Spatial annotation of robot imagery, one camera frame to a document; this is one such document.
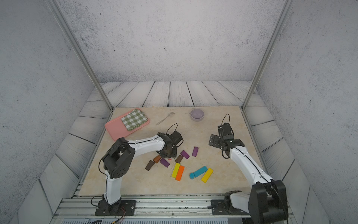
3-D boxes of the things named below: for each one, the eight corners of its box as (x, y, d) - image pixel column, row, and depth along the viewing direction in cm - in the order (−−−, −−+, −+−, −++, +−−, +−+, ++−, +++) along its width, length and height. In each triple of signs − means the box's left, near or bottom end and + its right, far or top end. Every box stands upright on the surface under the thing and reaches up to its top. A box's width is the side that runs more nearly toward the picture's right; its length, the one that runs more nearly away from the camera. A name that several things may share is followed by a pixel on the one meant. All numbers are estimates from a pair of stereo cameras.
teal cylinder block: (191, 180, 85) (191, 179, 83) (188, 175, 86) (188, 174, 85) (207, 170, 89) (207, 169, 87) (204, 166, 90) (204, 164, 89)
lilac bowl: (190, 122, 113) (190, 118, 110) (190, 111, 121) (190, 107, 117) (204, 121, 113) (204, 118, 109) (202, 111, 120) (203, 107, 117)
